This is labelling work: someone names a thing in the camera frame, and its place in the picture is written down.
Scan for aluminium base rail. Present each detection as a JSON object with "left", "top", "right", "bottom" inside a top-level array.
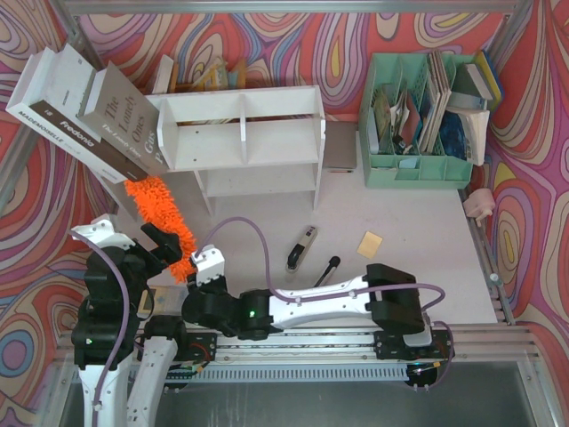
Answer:
[{"left": 57, "top": 328, "right": 539, "bottom": 366}]

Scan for brown Fredonia book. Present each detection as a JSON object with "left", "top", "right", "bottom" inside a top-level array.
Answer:
[{"left": 29, "top": 68, "right": 149, "bottom": 183}]

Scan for white wooden bookshelf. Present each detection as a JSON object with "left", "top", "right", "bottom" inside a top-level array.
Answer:
[{"left": 148, "top": 85, "right": 326, "bottom": 214}]

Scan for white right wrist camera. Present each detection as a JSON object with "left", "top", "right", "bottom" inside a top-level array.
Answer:
[{"left": 190, "top": 245, "right": 225, "bottom": 286}]

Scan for orange microfiber duster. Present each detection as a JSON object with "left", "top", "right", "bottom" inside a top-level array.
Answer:
[{"left": 124, "top": 176, "right": 197, "bottom": 284}]

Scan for books behind shelf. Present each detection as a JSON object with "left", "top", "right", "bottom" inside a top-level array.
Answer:
[{"left": 142, "top": 55, "right": 246, "bottom": 94}]

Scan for black silver pen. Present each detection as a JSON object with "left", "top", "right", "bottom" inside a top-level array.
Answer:
[{"left": 314, "top": 255, "right": 341, "bottom": 287}]

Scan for grey notebook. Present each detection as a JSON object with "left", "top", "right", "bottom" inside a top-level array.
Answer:
[{"left": 323, "top": 121, "right": 357, "bottom": 170}]

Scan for black white stapler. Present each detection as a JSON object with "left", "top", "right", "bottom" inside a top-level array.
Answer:
[{"left": 285, "top": 226, "right": 318, "bottom": 273}]

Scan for mint green desk organizer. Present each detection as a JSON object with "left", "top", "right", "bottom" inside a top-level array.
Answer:
[{"left": 358, "top": 53, "right": 473, "bottom": 189}]

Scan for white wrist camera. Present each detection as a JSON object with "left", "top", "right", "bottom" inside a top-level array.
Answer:
[
  {"left": 190, "top": 245, "right": 225, "bottom": 286},
  {"left": 71, "top": 213, "right": 135, "bottom": 250}
]

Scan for white Mademoiselle book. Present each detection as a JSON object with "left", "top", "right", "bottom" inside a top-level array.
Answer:
[{"left": 6, "top": 44, "right": 127, "bottom": 183}]

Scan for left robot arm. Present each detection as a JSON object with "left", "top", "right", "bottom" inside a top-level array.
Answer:
[{"left": 70, "top": 215, "right": 188, "bottom": 426}]

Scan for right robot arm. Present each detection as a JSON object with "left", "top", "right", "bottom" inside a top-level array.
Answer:
[{"left": 181, "top": 263, "right": 445, "bottom": 350}]

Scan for white paperback book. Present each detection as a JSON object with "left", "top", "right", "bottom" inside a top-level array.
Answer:
[{"left": 446, "top": 107, "right": 490, "bottom": 166}]

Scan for The Lonely Ones book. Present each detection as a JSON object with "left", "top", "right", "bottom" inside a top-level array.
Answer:
[{"left": 79, "top": 63, "right": 168, "bottom": 176}]

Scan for yellow sticky note pad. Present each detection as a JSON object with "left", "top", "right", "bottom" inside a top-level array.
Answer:
[{"left": 357, "top": 231, "right": 383, "bottom": 259}]

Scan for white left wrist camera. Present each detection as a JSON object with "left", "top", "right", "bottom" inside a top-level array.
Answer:
[{"left": 71, "top": 213, "right": 135, "bottom": 250}]

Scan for blue yellow book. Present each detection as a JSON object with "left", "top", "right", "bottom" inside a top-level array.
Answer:
[{"left": 466, "top": 50, "right": 504, "bottom": 112}]

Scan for pink tape dispenser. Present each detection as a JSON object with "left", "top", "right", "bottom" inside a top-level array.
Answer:
[{"left": 463, "top": 188, "right": 495, "bottom": 227}]

